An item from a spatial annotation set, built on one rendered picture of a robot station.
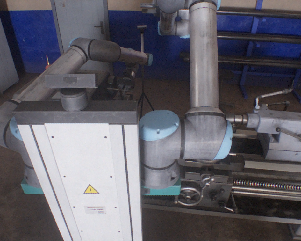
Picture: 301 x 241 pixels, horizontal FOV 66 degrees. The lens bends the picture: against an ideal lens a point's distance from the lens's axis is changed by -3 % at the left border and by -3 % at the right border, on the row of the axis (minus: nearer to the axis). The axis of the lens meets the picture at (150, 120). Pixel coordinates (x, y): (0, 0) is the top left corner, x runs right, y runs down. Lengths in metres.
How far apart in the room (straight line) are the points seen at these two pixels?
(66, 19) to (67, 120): 4.55
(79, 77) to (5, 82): 4.75
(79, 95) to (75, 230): 0.63
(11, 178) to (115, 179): 2.53
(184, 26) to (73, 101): 1.14
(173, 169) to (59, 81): 0.55
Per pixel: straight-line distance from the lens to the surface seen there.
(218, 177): 1.77
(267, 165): 2.00
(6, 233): 2.78
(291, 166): 2.07
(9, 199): 3.05
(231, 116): 1.90
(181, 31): 1.65
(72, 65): 1.29
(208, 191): 1.89
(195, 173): 1.73
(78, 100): 0.64
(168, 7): 1.13
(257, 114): 1.96
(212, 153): 0.88
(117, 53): 1.37
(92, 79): 0.63
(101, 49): 1.33
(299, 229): 2.68
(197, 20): 1.02
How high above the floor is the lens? 2.12
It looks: 34 degrees down
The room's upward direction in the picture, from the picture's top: straight up
